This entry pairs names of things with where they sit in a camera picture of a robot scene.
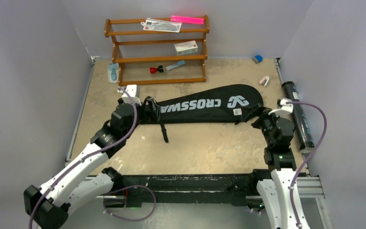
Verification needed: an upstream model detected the aluminium frame rail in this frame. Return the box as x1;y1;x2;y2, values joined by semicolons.
296;177;325;199

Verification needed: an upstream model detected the black racket bag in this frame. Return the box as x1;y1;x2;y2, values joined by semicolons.
145;84;264;124

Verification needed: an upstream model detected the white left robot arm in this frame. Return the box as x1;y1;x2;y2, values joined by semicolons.
23;101;142;229

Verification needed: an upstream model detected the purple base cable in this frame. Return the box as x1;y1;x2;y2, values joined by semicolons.
102;185;157;222

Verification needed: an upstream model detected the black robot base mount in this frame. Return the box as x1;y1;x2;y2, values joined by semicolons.
102;167;268;208

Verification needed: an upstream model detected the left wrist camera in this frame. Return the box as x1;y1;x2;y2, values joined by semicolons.
117;84;142;105

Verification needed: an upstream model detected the light blue tube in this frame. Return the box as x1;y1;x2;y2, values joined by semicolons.
165;60;185;71

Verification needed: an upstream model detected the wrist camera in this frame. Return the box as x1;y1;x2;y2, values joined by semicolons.
268;98;294;117
117;84;142;105

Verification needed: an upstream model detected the wooden shelf rack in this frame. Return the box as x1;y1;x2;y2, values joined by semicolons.
104;15;210;86

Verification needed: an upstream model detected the pink white small object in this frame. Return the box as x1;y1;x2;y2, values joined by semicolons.
259;76;270;87

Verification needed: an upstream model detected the blue small object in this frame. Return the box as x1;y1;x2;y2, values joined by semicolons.
252;55;263;64

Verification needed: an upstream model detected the pink ruler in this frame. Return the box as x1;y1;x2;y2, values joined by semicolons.
170;15;205;25

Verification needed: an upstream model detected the red black stamp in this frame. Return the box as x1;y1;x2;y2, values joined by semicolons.
150;65;164;74

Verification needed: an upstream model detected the black shuttlecock tube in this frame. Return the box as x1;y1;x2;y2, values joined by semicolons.
281;81;315;154

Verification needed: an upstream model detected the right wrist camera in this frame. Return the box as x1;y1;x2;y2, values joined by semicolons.
268;98;294;117

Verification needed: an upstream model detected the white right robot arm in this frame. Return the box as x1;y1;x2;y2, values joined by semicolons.
248;104;310;229

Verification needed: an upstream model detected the white red small box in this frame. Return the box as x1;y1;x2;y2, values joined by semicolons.
174;41;198;56

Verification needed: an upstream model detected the blue white packaged item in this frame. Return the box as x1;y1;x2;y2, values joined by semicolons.
107;63;119;83

